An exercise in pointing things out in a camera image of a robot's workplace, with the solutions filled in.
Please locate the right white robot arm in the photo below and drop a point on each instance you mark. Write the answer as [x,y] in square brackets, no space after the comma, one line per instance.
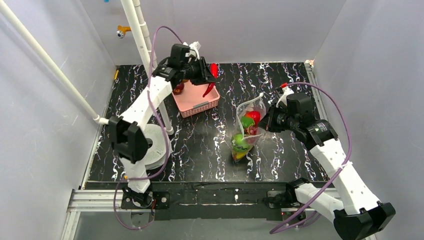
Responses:
[357,214]

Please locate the clear polka dot zip bag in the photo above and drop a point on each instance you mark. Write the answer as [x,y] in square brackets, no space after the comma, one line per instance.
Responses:
[257,104]

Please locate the dark red toy apple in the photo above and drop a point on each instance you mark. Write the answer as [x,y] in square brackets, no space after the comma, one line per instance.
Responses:
[179,89]

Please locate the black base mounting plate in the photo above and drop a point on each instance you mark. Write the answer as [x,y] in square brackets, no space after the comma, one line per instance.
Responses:
[211,200]

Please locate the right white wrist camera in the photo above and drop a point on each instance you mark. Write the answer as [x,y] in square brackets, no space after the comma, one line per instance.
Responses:
[284,91]

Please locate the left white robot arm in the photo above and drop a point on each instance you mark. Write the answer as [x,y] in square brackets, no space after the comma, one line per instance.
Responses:
[141,146]

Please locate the pink plastic basket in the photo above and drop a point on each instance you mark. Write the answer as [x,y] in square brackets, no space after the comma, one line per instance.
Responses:
[190,100]

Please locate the white PVC pipe frame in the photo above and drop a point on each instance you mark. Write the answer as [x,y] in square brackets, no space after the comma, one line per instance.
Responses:
[33,101]

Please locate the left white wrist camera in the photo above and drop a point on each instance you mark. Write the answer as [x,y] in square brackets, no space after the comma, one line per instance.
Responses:
[194,49]

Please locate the purple toy grapes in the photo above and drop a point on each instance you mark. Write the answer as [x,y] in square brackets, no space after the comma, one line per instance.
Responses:
[251,131]

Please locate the orange toy faucet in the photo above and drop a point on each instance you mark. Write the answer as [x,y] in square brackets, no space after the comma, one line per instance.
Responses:
[122,30]

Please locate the green toy watermelon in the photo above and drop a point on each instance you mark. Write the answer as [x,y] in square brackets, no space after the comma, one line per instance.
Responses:
[238,144]

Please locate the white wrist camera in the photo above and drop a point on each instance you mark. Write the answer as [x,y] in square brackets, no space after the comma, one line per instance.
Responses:
[194,49]
[284,91]

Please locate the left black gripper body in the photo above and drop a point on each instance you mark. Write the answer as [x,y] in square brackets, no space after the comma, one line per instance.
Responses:
[204,71]

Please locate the yellow toy bananas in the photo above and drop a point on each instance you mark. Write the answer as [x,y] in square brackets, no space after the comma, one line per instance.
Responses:
[238,155]

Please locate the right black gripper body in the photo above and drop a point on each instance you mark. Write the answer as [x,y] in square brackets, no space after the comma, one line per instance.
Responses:
[273,119]

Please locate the green toy vegetable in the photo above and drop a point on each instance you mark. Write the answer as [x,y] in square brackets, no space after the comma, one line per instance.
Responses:
[247,122]

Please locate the red toy pepper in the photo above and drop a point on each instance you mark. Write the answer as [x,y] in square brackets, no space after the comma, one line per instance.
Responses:
[255,115]

